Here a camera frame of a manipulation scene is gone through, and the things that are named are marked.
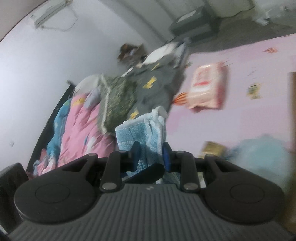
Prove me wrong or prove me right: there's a blue white towel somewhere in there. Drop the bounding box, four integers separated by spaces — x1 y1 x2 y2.
115 106 168 177

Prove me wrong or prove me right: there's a gold foil packet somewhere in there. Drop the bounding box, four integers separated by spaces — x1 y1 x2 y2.
199 141 226 158

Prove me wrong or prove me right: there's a pink blue cartoon quilt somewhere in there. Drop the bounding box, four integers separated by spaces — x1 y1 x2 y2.
32 87 115 177

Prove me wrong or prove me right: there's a green patterned pillow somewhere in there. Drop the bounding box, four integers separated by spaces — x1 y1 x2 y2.
97 74 137 135

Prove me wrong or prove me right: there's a pink wet wipes pack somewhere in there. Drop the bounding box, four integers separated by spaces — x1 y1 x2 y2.
187 62 227 109

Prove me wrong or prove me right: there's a dark grey patterned duvet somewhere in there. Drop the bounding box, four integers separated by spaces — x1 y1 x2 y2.
123 41 189 120

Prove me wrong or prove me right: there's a brown cardboard box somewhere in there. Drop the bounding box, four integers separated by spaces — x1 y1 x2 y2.
282 72 295 233

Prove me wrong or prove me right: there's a dark grey storage bin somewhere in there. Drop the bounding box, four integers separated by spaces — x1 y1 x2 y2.
169 6 219 43

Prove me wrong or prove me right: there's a white air conditioner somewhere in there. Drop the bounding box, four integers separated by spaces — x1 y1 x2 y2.
28 0 72 29

